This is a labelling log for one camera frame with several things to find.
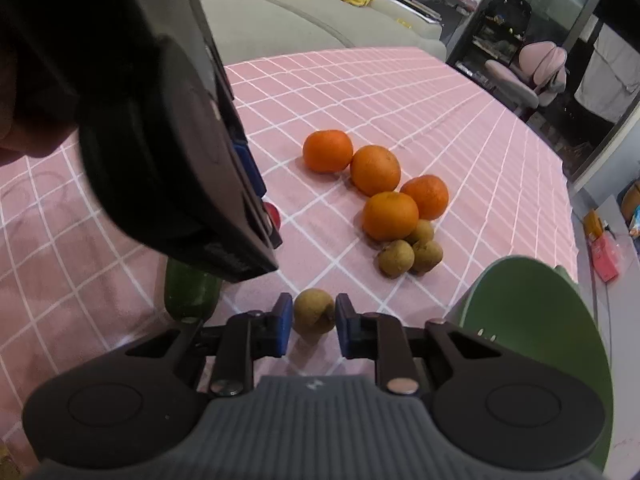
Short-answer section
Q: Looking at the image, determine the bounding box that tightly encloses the green cucumber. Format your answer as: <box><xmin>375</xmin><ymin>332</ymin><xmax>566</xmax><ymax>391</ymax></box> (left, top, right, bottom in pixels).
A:
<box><xmin>164</xmin><ymin>257</ymin><xmax>224</xmax><ymax>321</ymax></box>

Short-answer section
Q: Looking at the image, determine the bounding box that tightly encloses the brown longan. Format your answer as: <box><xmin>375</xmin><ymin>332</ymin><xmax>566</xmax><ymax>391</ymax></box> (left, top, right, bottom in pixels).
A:
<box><xmin>376</xmin><ymin>239</ymin><xmax>416</xmax><ymax>279</ymax></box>
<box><xmin>405</xmin><ymin>219</ymin><xmax>435</xmax><ymax>247</ymax></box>
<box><xmin>292</xmin><ymin>288</ymin><xmax>336</xmax><ymax>336</ymax></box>
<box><xmin>410</xmin><ymin>239</ymin><xmax>445</xmax><ymax>275</ymax></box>

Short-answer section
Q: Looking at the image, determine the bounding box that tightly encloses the pink box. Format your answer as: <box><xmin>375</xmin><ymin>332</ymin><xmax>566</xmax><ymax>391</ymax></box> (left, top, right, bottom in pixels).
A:
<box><xmin>589</xmin><ymin>236</ymin><xmax>622</xmax><ymax>282</ymax></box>

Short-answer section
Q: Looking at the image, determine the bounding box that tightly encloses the orange tangerine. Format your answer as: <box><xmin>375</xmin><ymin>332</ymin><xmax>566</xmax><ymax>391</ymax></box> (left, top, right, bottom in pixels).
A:
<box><xmin>400</xmin><ymin>174</ymin><xmax>450</xmax><ymax>221</ymax></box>
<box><xmin>349</xmin><ymin>145</ymin><xmax>402</xmax><ymax>198</ymax></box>
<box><xmin>362</xmin><ymin>191</ymin><xmax>420</xmax><ymax>242</ymax></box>
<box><xmin>302</xmin><ymin>130</ymin><xmax>354</xmax><ymax>175</ymax></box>

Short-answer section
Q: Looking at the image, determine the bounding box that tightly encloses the white hanging garment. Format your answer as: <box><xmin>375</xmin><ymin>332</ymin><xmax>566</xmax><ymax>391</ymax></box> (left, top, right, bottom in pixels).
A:
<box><xmin>574</xmin><ymin>22</ymin><xmax>640</xmax><ymax>124</ymax></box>

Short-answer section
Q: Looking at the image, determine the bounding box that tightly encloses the orange packet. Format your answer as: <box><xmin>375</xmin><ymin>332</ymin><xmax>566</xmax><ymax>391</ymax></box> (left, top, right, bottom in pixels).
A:
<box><xmin>582</xmin><ymin>209</ymin><xmax>605</xmax><ymax>241</ymax></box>

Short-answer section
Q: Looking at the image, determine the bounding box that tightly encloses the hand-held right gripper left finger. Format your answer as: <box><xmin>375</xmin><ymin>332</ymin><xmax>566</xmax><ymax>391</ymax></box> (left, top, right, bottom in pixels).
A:
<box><xmin>125</xmin><ymin>292</ymin><xmax>294</xmax><ymax>396</ymax></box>

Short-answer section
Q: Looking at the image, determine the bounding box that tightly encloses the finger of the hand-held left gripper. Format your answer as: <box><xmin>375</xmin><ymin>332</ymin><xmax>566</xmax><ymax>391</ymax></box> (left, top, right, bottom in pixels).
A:
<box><xmin>220</xmin><ymin>109</ymin><xmax>268</xmax><ymax>200</ymax></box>
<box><xmin>249</xmin><ymin>196</ymin><xmax>284</xmax><ymax>251</ymax></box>

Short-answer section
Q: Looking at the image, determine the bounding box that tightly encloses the pink checked tablecloth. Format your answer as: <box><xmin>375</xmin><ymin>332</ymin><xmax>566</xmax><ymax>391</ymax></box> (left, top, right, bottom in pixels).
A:
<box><xmin>0</xmin><ymin>47</ymin><xmax>581</xmax><ymax>463</ymax></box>

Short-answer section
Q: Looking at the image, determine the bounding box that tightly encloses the grey-green sofa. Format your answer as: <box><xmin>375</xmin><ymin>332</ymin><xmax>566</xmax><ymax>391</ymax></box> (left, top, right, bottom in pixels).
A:
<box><xmin>179</xmin><ymin>0</ymin><xmax>448</xmax><ymax>66</ymax></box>

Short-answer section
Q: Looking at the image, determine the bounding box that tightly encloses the green bowl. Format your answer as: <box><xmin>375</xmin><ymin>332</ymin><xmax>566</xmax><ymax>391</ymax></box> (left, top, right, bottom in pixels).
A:
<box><xmin>444</xmin><ymin>255</ymin><xmax>615</xmax><ymax>472</ymax></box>

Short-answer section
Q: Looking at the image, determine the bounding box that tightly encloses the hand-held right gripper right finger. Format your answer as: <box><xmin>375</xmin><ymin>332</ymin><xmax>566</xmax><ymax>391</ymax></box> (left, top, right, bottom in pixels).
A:
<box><xmin>335</xmin><ymin>293</ymin><xmax>503</xmax><ymax>396</ymax></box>

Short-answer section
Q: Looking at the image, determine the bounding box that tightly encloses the pink chair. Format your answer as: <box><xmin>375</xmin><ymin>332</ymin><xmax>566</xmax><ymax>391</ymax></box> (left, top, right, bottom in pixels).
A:
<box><xmin>484</xmin><ymin>41</ymin><xmax>569</xmax><ymax>112</ymax></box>

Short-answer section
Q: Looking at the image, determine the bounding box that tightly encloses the person's left hand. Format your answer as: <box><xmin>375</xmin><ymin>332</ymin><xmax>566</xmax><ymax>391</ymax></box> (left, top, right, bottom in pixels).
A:
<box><xmin>0</xmin><ymin>109</ymin><xmax>80</xmax><ymax>167</ymax></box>

